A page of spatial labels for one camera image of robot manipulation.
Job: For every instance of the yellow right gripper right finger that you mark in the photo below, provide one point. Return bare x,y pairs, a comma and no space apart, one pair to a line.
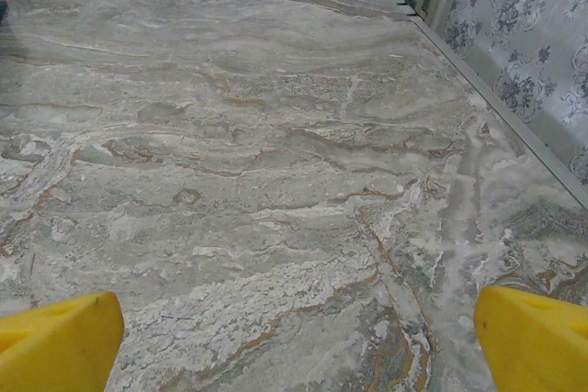
537,346

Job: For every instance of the aluminium table side rail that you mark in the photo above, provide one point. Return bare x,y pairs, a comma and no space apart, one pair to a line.
496,98

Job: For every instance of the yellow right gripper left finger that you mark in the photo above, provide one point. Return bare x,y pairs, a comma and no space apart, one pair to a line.
55,346

